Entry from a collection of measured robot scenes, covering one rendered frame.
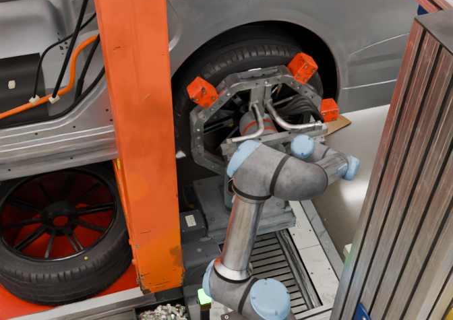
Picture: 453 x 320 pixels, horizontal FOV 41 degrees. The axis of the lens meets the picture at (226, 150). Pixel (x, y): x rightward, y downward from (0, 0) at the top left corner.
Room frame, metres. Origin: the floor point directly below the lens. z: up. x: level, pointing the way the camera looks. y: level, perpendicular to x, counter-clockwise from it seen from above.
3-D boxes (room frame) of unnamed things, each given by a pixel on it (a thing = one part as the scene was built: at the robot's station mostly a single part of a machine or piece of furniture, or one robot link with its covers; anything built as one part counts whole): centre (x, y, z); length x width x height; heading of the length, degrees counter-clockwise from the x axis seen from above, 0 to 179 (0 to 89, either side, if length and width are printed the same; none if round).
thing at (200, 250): (1.67, 0.15, 0.26); 0.42 x 0.18 x 0.35; 18
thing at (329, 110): (1.95, -0.42, 0.85); 0.09 x 0.08 x 0.07; 108
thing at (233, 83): (1.85, -0.12, 0.85); 0.54 x 0.07 x 0.54; 108
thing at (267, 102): (1.77, -0.25, 1.03); 0.19 x 0.18 x 0.11; 18
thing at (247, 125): (1.78, -0.14, 0.85); 0.21 x 0.14 x 0.14; 18
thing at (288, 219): (2.02, -0.07, 0.13); 0.50 x 0.36 x 0.10; 108
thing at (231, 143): (1.71, -0.06, 1.03); 0.19 x 0.18 x 0.11; 18
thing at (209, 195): (2.02, -0.07, 0.32); 0.40 x 0.30 x 0.28; 108
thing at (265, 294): (0.94, -0.13, 0.98); 0.13 x 0.12 x 0.14; 60
